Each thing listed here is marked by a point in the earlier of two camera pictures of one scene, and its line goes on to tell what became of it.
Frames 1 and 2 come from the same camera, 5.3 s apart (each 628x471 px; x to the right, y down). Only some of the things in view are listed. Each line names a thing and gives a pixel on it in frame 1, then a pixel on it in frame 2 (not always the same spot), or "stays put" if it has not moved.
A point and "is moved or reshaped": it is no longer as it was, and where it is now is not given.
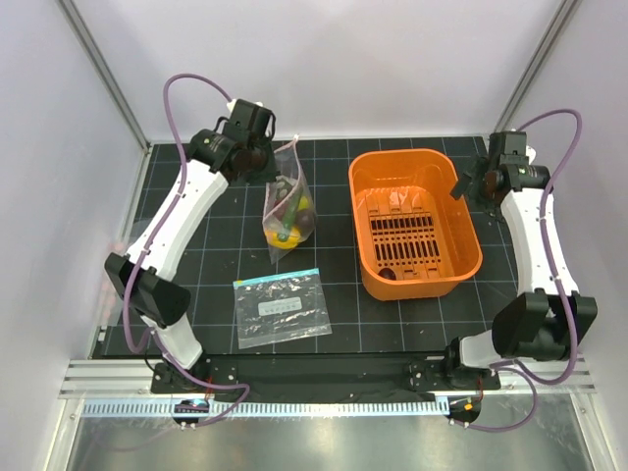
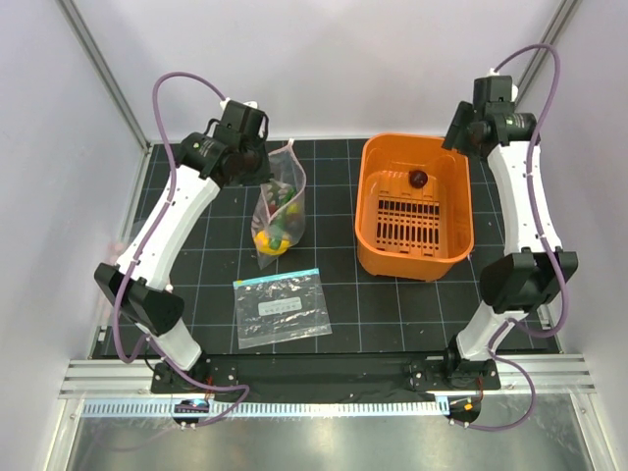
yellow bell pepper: (292, 240) -> (270, 245)
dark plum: (388, 273) -> (417, 179)
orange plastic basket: (413, 238) is moved or reshaped
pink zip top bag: (288, 212) is moved or reshaped
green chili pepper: (289, 215) -> (289, 194)
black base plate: (327, 375) stays put
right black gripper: (460, 185) -> (455, 135)
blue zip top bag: (281, 308) stays put
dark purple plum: (306, 221) -> (293, 222)
